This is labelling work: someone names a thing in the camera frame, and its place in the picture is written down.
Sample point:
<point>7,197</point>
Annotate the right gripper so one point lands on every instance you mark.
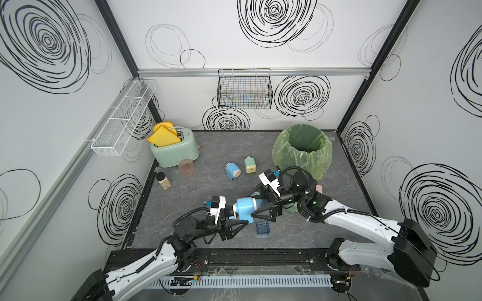
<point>275,211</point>

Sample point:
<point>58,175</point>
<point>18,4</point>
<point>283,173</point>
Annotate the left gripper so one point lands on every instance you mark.
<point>223,228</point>

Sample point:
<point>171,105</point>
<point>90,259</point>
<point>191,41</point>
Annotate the blue sharpener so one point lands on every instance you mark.
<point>232,171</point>
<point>244,207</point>

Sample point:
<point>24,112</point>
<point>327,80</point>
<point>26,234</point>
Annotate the clear blue shavings tray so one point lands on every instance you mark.
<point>263,228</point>

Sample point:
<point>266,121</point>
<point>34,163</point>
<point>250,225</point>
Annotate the yellow green pencil sharpener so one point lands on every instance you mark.
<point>250,165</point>

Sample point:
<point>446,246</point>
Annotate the pink pencil sharpener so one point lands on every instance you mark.
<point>319,188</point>

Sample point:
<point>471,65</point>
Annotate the green cream pencil sharpener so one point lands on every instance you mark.
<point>292,208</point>

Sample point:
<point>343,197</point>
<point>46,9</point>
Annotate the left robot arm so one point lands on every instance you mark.
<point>174,253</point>

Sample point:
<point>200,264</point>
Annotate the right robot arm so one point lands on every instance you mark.
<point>399,246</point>

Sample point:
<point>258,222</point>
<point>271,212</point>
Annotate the bin with green bag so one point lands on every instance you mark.
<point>304,146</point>

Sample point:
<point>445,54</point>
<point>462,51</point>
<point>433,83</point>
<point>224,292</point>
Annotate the small black-capped bottle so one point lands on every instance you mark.
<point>163,180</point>

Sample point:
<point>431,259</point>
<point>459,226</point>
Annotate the mint green toaster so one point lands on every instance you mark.
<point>171,155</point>

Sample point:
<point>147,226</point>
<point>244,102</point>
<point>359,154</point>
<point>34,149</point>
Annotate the yellow toy toast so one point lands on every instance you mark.
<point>164,134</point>

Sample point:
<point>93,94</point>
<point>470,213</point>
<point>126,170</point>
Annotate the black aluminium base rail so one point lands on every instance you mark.
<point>314,259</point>

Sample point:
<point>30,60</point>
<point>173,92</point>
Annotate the grey slotted cable duct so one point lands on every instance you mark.
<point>243,281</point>

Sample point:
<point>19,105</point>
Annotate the black wire basket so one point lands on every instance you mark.
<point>249,88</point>

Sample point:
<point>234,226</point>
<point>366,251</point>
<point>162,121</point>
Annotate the white mesh wall shelf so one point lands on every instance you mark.
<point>126,114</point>

